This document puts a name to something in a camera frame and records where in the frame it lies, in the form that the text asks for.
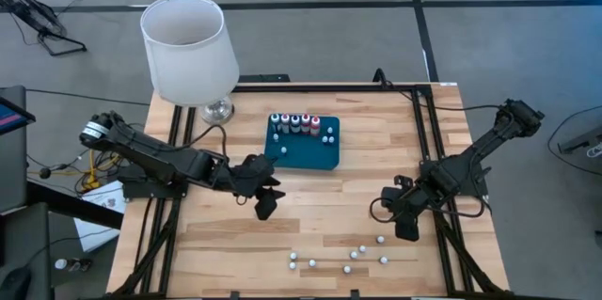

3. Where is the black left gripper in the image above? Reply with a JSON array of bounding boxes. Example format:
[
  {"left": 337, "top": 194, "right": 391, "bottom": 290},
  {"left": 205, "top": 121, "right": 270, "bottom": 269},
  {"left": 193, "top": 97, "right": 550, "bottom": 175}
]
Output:
[{"left": 230, "top": 153, "right": 287, "bottom": 222}]

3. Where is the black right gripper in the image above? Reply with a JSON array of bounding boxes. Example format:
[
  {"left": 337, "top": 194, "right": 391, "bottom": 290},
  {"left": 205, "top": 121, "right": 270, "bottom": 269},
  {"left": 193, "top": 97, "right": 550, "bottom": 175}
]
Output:
[{"left": 381, "top": 175, "right": 434, "bottom": 244}]

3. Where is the blue plastic tray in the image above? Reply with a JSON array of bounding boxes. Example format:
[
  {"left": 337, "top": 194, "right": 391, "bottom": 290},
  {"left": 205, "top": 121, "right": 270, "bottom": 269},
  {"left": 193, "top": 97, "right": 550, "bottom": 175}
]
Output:
[{"left": 263, "top": 113, "right": 341, "bottom": 172}]

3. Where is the black flat box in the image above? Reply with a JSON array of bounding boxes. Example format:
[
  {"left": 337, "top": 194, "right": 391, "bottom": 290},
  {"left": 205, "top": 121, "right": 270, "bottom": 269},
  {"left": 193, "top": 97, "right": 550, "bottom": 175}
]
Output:
[{"left": 238, "top": 73, "right": 292, "bottom": 85}]

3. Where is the white shade table lamp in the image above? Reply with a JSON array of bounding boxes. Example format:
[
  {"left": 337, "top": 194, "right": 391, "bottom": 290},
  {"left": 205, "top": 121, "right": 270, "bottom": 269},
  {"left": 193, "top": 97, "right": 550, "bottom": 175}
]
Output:
[{"left": 139, "top": 0, "right": 241, "bottom": 126}]

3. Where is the white paper sheet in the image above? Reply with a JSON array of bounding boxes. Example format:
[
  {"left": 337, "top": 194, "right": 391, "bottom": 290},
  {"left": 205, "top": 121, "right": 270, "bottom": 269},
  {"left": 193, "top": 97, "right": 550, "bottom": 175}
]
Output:
[{"left": 73, "top": 179, "right": 129, "bottom": 254}]

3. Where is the black beam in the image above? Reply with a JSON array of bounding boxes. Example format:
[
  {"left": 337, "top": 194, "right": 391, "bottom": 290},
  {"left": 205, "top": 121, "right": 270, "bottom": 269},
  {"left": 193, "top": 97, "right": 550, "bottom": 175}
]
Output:
[{"left": 25, "top": 181, "right": 126, "bottom": 231}]

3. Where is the screen with blue picture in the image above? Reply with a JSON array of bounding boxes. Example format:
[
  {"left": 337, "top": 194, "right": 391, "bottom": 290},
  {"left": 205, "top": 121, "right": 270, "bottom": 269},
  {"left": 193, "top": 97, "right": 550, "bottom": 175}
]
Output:
[{"left": 0, "top": 96, "right": 38, "bottom": 137}]

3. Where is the black computer mouse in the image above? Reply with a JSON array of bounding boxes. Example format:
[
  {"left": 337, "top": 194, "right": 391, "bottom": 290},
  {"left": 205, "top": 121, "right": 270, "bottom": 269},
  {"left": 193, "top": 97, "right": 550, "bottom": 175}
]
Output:
[{"left": 0, "top": 266, "right": 33, "bottom": 300}]

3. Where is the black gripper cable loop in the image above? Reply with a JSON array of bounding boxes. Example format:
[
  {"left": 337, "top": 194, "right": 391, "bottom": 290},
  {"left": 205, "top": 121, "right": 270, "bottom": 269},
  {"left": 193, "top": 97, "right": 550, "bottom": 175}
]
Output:
[
  {"left": 186, "top": 123, "right": 230, "bottom": 160},
  {"left": 368, "top": 195, "right": 486, "bottom": 225}
]

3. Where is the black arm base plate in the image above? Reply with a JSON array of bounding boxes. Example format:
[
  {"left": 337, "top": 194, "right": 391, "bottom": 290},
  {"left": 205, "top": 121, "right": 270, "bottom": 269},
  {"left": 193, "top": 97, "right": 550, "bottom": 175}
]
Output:
[
  {"left": 120, "top": 161, "right": 192, "bottom": 201},
  {"left": 420, "top": 157, "right": 490, "bottom": 198}
]

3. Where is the black aluminium table frame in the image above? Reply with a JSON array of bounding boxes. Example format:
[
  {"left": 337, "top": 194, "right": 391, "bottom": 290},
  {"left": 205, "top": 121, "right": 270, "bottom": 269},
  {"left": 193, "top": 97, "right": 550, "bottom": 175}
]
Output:
[{"left": 105, "top": 82, "right": 514, "bottom": 300}]

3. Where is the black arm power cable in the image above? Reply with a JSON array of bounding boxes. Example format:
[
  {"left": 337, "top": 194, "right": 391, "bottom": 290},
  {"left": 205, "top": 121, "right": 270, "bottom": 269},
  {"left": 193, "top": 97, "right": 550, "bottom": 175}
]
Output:
[{"left": 372, "top": 68, "right": 502, "bottom": 113}]

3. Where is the thin black cable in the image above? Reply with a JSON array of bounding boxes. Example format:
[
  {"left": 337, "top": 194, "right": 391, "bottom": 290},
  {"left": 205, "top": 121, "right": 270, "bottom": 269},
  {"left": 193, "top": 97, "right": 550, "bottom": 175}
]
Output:
[
  {"left": 25, "top": 87, "right": 151, "bottom": 106},
  {"left": 547, "top": 103, "right": 602, "bottom": 182}
]

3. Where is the yellow cable bundle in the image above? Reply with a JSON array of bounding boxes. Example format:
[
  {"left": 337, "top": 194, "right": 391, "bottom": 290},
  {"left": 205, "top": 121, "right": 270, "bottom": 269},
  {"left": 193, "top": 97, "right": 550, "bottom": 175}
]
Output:
[{"left": 79, "top": 143, "right": 124, "bottom": 193}]

